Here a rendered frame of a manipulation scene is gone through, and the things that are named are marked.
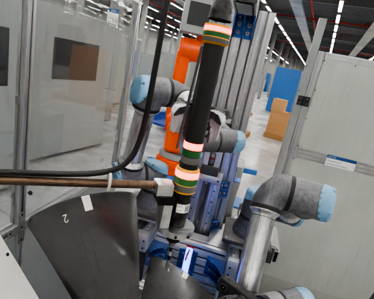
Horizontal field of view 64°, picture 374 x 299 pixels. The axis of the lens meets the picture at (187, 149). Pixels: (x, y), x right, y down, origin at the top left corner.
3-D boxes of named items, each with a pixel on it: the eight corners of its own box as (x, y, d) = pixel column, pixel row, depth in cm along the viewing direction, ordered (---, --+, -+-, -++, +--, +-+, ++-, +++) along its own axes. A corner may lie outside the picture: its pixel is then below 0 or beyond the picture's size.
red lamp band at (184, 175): (179, 180, 51) (180, 173, 51) (171, 169, 55) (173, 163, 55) (202, 180, 53) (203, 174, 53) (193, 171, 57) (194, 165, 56)
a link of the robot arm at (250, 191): (241, 205, 148) (248, 180, 144) (268, 213, 145) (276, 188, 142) (238, 215, 137) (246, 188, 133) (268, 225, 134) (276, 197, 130)
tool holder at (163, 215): (151, 241, 52) (161, 190, 49) (142, 220, 58) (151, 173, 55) (199, 239, 55) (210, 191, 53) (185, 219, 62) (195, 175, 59)
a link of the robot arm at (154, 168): (168, 191, 147) (174, 165, 143) (143, 192, 140) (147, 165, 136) (159, 181, 157) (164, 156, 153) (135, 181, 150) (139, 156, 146)
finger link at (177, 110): (170, 137, 60) (189, 131, 68) (175, 108, 58) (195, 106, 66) (157, 133, 61) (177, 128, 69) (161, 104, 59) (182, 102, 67)
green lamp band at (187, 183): (177, 186, 52) (179, 180, 51) (170, 176, 55) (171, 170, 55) (200, 187, 53) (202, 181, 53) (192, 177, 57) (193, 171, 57)
